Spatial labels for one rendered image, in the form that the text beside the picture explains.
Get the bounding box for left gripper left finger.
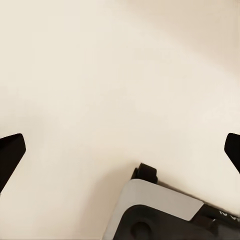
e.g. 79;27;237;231
0;133;26;193

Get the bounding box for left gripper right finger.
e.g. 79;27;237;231
224;133;240;173

